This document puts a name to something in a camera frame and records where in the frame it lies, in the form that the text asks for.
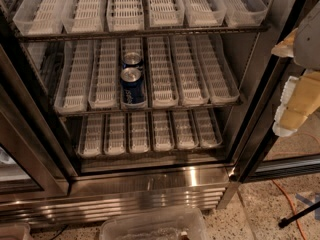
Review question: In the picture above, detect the clear plastic bin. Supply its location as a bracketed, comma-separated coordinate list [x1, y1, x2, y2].
[99, 207, 210, 240]

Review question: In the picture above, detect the open fridge door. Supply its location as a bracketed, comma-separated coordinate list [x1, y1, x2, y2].
[227, 0, 320, 183]

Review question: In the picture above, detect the stainless steel fridge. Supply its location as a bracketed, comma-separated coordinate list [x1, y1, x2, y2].
[0, 0, 320, 228]

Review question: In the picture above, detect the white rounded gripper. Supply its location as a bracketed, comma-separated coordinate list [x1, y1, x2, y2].
[271, 2, 320, 137]

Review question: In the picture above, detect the clear container corner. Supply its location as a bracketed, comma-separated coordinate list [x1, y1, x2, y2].
[0, 223, 34, 240]

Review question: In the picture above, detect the orange cable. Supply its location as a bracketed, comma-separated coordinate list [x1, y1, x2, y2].
[271, 179, 308, 240]

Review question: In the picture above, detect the blue pepsi can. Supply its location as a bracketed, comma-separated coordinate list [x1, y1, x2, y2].
[122, 52, 144, 70]
[120, 67, 145, 104]

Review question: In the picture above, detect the black stand leg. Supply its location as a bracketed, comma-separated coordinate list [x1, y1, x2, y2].
[278, 201, 320, 228]

